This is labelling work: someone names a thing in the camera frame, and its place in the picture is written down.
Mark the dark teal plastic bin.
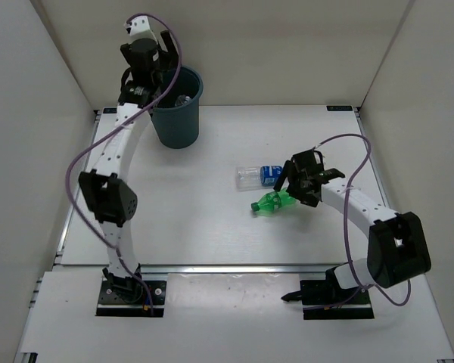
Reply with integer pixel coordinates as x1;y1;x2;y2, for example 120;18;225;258
151;66;204;149

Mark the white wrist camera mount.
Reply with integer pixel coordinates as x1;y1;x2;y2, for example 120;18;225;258
124;15;157;42
313;145;325;164

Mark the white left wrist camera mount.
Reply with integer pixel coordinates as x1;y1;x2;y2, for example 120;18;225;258
124;15;157;42

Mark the aluminium front table rail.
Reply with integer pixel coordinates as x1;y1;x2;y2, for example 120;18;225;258
52;264;368;275

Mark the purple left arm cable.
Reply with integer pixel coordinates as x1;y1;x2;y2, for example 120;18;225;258
66;14;182;318

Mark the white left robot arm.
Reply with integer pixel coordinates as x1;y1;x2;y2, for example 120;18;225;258
79;30;179;303

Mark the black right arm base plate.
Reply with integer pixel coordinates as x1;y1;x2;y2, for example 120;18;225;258
281;279;375;321

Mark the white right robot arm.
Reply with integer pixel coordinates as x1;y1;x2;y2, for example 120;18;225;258
275;150;432;303

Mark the clear bottle green label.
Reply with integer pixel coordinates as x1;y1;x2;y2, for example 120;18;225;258
175;95;192;107

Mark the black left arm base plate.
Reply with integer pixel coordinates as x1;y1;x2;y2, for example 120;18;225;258
95;279;167;318

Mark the clear bottle blue label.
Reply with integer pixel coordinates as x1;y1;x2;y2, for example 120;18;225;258
235;165;283;191

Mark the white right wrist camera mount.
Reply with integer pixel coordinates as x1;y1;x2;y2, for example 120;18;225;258
313;145;325;164

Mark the green plastic soda bottle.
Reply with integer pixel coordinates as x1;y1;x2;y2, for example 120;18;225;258
250;188;297;216

